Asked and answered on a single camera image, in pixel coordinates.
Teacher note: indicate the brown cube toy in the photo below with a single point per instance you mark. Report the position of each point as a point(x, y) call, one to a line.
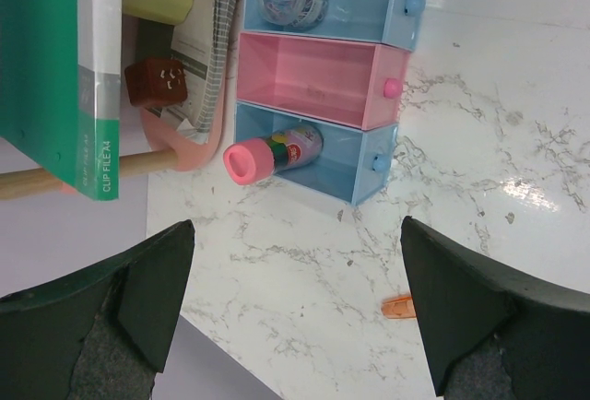
point(156, 83)

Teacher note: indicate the four-compartment pastel organizer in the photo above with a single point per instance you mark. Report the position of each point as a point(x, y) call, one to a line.
point(345, 77)

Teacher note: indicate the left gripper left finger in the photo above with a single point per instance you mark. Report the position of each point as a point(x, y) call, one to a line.
point(102, 332)

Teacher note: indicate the spiral notebook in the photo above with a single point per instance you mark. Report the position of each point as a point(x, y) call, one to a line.
point(201, 43)

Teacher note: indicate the pink oval shelf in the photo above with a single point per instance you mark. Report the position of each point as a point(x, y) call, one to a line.
point(168, 150)

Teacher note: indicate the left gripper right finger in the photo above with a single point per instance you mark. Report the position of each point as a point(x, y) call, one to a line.
point(490, 331)

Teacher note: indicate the pink crayon bottle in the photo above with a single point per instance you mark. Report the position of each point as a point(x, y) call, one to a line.
point(258, 158)

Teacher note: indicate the green book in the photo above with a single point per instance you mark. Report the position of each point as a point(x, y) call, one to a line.
point(61, 88)

